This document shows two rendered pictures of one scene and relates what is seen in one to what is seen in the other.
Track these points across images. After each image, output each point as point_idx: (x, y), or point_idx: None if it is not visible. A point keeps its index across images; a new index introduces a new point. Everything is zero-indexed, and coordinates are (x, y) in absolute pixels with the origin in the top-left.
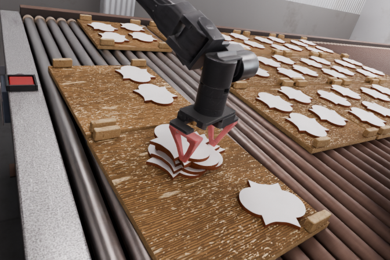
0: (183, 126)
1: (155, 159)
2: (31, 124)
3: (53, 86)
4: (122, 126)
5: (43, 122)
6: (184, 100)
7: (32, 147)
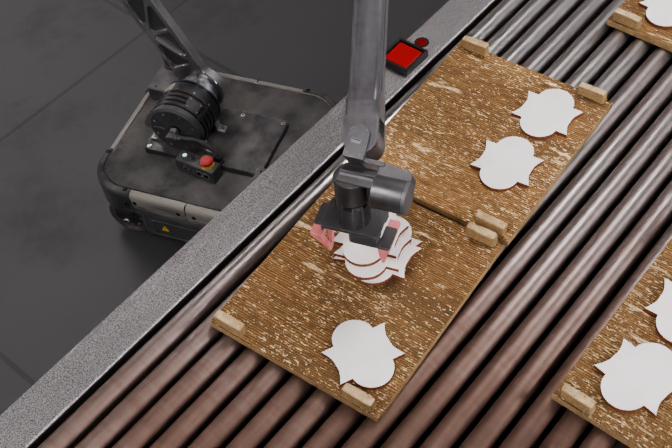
0: (321, 214)
1: None
2: (340, 121)
3: (427, 78)
4: None
5: None
6: (534, 198)
7: (308, 147)
